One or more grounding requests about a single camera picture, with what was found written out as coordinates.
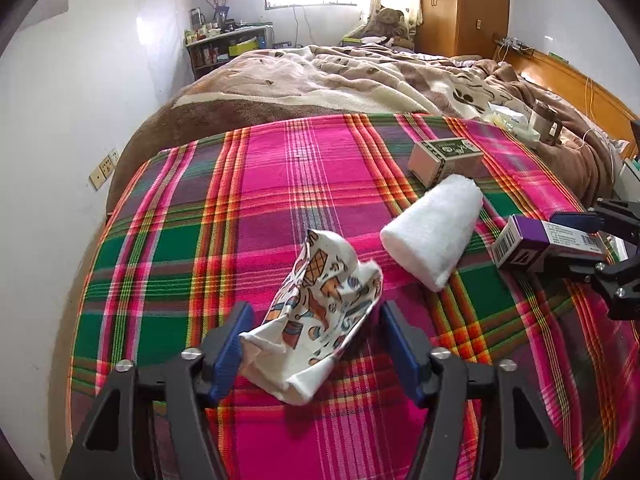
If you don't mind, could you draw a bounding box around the pink green plaid blanket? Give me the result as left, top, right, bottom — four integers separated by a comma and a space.
70, 112, 640, 480

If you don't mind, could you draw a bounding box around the white tissue pack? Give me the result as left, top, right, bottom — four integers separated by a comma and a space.
482, 102, 541, 141

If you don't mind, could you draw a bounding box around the cluttered nightstand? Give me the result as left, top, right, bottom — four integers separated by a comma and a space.
612, 157, 640, 201

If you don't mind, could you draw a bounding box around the wall socket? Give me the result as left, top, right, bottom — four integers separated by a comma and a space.
89, 147, 121, 191

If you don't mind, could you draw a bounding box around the brown white mug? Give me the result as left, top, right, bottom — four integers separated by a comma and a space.
529, 100, 563, 146

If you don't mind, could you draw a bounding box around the wooden headboard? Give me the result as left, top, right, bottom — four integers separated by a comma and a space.
495, 45, 640, 143

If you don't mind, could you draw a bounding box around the cluttered wall shelf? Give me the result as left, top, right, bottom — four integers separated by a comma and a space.
185, 22, 275, 81

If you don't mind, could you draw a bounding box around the brown beige printed blanket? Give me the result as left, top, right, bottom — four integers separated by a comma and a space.
105, 44, 621, 216

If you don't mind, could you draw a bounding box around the wooden wardrobe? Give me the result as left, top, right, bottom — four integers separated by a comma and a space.
416, 0, 511, 58

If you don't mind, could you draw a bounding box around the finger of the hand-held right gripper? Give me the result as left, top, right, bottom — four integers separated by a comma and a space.
550, 199, 640, 246
542, 252, 640, 322

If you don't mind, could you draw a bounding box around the purple white medicine box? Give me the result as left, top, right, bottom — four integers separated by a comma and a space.
491, 214, 608, 271

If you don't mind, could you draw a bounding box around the rolled white towel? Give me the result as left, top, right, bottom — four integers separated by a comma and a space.
380, 174, 483, 292

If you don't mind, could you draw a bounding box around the green white small box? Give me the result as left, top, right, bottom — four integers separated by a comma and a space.
407, 137, 484, 187

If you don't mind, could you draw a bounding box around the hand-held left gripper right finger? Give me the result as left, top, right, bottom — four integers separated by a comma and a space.
378, 302, 576, 480

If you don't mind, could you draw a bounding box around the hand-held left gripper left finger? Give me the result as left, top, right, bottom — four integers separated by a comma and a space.
60, 301, 256, 480

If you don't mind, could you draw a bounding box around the brown teddy bear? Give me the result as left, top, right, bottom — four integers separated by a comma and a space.
361, 7, 416, 51

